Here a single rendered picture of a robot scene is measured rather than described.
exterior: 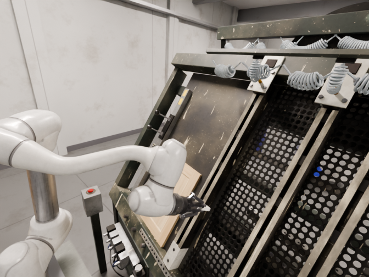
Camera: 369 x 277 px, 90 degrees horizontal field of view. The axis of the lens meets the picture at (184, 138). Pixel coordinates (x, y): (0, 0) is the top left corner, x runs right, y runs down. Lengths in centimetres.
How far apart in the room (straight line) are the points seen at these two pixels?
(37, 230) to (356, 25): 192
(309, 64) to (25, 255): 145
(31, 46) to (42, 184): 311
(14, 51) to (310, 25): 380
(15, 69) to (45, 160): 335
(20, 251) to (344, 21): 193
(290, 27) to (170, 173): 127
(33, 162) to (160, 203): 43
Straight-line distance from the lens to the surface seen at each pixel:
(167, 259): 116
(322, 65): 98
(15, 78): 405
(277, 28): 163
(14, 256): 115
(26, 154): 78
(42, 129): 90
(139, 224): 137
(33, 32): 399
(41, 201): 112
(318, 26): 152
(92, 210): 168
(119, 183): 169
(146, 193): 66
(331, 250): 82
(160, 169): 65
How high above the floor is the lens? 191
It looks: 23 degrees down
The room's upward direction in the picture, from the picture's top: 4 degrees clockwise
